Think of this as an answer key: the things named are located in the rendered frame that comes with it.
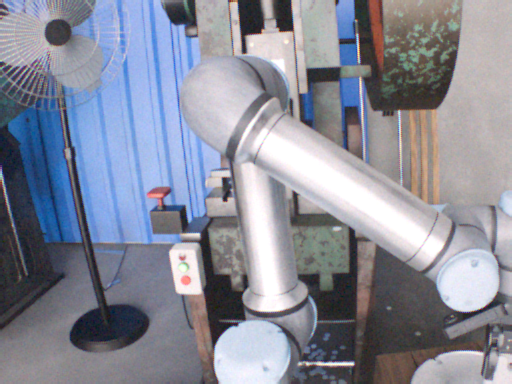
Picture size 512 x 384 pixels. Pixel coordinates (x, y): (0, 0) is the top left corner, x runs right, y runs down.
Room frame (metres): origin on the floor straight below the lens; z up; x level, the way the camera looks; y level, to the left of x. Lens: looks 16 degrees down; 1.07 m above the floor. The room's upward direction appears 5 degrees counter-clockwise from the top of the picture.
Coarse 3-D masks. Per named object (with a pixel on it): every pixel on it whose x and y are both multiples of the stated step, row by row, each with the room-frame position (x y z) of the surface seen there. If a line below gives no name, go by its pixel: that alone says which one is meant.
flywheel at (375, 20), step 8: (368, 0) 1.59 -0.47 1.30; (376, 0) 1.57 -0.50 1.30; (368, 8) 1.61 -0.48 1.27; (376, 8) 1.56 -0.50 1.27; (376, 16) 1.56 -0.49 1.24; (376, 24) 1.55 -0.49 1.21; (376, 32) 1.53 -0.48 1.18; (376, 40) 1.51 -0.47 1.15; (376, 48) 1.49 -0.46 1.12; (376, 56) 1.47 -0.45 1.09; (376, 64) 1.48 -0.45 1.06
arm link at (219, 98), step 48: (192, 96) 0.54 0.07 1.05; (240, 96) 0.52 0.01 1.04; (240, 144) 0.50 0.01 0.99; (288, 144) 0.49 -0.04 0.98; (336, 144) 0.51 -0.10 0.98; (336, 192) 0.47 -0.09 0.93; (384, 192) 0.46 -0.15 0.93; (384, 240) 0.45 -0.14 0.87; (432, 240) 0.43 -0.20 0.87; (480, 240) 0.44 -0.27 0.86; (480, 288) 0.39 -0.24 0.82
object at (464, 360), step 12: (432, 360) 0.81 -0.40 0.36; (444, 360) 0.80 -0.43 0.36; (456, 360) 0.79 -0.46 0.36; (468, 360) 0.78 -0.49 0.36; (480, 360) 0.77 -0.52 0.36; (420, 372) 0.77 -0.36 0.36; (432, 372) 0.76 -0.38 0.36; (444, 372) 0.75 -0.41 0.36; (456, 372) 0.75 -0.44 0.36; (468, 372) 0.73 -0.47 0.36; (480, 372) 0.73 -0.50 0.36
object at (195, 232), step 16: (224, 160) 1.62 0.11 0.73; (192, 224) 1.20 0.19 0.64; (208, 224) 1.21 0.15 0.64; (192, 240) 1.13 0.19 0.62; (208, 240) 1.21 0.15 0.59; (208, 256) 1.19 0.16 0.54; (208, 272) 1.20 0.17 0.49; (208, 288) 1.14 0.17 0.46; (224, 288) 1.32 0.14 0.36; (192, 304) 1.11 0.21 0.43; (208, 304) 1.12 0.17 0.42; (224, 304) 1.28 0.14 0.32; (208, 320) 1.10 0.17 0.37; (208, 336) 1.10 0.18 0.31; (208, 352) 1.10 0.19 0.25; (208, 368) 1.10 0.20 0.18
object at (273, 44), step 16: (256, 32) 1.36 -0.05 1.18; (272, 32) 1.31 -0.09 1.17; (288, 32) 1.26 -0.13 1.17; (256, 48) 1.28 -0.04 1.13; (272, 48) 1.27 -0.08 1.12; (288, 48) 1.26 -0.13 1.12; (288, 64) 1.26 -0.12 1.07; (288, 80) 1.26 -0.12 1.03; (288, 112) 1.23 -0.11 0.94; (304, 112) 1.37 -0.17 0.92
